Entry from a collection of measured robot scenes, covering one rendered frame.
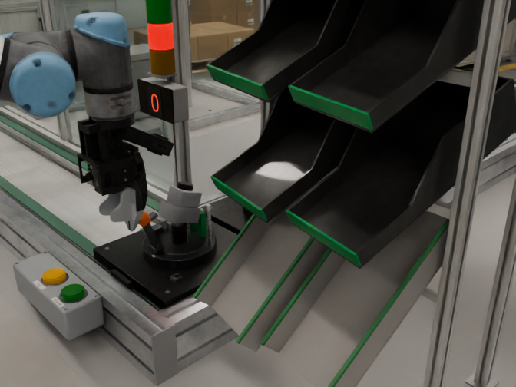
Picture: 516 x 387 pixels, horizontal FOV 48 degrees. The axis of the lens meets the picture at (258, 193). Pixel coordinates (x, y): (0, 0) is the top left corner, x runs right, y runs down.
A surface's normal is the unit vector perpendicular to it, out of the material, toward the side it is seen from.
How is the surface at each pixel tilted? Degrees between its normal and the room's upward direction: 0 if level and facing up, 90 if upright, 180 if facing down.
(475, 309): 0
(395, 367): 0
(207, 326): 90
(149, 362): 90
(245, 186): 25
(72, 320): 90
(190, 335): 90
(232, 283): 45
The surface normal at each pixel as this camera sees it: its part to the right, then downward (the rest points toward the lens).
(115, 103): 0.69, 0.31
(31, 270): 0.00, -0.91
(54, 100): 0.39, 0.40
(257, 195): -0.36, -0.72
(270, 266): -0.59, -0.48
